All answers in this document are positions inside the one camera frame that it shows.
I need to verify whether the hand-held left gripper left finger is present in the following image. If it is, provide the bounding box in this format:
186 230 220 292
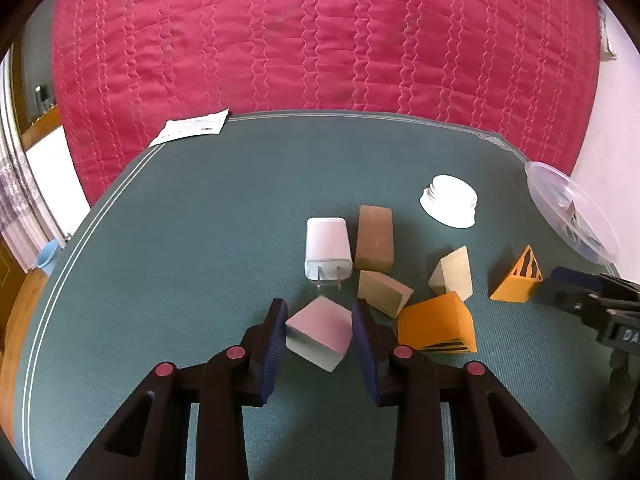
65 298 290 480

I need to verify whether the brown wooden block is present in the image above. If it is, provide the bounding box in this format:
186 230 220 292
354 205 396 273

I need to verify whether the pink wooden block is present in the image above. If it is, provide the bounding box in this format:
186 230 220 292
285 296 353 373

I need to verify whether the white jar lid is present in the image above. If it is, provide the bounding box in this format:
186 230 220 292
419 174 478 228

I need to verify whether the beige triangular wooden block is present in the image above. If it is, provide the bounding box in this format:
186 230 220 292
427 246 474 302

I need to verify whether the person's right hand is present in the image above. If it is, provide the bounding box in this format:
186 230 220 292
604 345 640 458

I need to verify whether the white charger plug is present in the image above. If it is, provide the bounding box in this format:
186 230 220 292
304 217 351 291

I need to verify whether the red quilted blanket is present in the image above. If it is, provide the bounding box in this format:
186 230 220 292
50 0 601 208

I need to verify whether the large orange striped block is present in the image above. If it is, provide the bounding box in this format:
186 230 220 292
397 293 478 356

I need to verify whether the tan wooden wedge block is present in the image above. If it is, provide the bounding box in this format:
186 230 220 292
357 270 416 318

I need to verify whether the small orange striped block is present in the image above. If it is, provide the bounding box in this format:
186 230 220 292
489 245 544 305

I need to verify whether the white paper leaflet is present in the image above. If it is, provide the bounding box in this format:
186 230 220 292
148 108 231 148

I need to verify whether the white crumpled scrap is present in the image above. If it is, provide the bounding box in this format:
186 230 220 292
597 5 618 61

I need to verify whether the lace curtain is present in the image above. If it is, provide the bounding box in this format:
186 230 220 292
0 50 66 261

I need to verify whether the clear plastic bowl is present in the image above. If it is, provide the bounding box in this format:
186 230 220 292
525 161 620 265

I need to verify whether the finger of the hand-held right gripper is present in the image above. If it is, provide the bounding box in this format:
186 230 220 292
551 267 640 297
540 282 608 333

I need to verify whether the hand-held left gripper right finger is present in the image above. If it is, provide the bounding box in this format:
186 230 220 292
351 299 568 480

